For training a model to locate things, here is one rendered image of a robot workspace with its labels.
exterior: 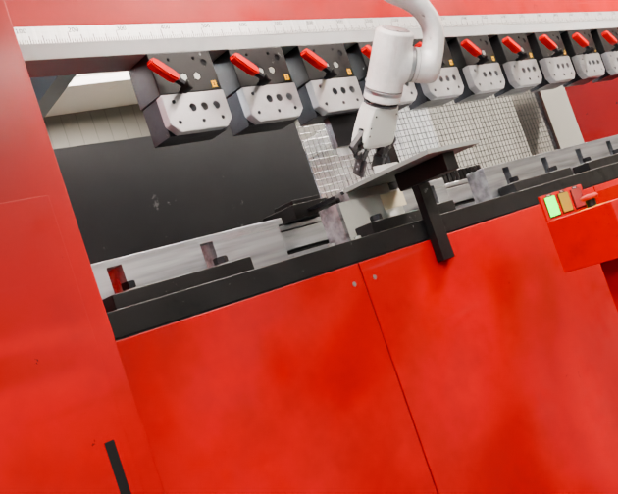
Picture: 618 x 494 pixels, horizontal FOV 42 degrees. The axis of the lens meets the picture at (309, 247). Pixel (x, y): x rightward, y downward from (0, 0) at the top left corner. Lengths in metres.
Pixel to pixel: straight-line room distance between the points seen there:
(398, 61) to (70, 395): 1.01
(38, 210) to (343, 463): 0.71
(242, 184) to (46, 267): 1.24
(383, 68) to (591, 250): 0.60
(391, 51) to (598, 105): 2.31
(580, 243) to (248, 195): 0.96
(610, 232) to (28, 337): 1.21
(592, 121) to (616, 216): 2.19
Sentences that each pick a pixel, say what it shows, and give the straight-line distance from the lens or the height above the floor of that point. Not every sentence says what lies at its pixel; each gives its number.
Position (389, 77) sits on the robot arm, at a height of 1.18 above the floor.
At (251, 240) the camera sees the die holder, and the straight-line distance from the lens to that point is 1.61.
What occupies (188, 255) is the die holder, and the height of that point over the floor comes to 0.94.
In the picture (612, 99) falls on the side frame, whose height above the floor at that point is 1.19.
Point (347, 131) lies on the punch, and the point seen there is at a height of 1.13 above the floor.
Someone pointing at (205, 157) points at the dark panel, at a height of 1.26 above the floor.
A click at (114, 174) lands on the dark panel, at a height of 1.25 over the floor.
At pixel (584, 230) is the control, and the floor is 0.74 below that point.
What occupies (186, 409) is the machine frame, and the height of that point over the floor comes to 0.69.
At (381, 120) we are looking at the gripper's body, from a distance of 1.80.
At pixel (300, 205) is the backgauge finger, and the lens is 2.00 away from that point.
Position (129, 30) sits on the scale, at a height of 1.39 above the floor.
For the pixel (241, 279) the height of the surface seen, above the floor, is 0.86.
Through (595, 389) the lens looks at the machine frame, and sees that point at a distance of 2.16.
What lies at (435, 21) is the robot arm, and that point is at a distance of 1.78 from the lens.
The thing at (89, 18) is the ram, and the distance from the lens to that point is 1.60.
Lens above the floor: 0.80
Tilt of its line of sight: 3 degrees up
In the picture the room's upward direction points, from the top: 19 degrees counter-clockwise
